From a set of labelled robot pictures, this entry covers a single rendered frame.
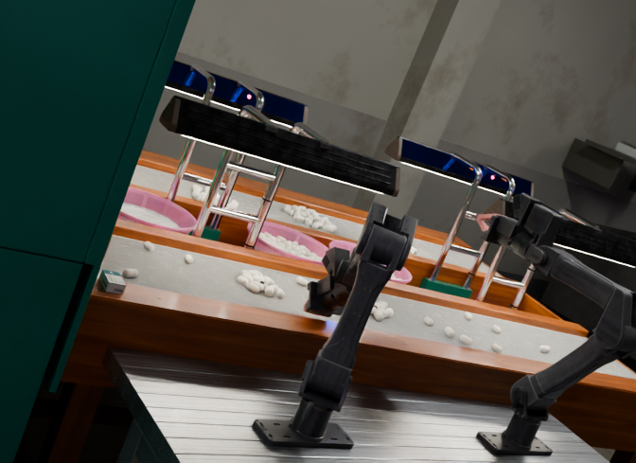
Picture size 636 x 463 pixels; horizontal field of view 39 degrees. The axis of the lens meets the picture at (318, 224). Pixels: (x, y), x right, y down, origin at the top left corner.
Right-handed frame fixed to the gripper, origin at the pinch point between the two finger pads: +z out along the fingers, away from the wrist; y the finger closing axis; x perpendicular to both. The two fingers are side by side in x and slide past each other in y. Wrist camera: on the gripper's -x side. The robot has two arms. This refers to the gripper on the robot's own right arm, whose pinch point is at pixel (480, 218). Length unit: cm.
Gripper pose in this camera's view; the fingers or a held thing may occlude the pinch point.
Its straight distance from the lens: 225.2
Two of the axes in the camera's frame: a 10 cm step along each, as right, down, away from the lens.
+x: -3.7, 9.0, 2.2
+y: -7.8, -1.8, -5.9
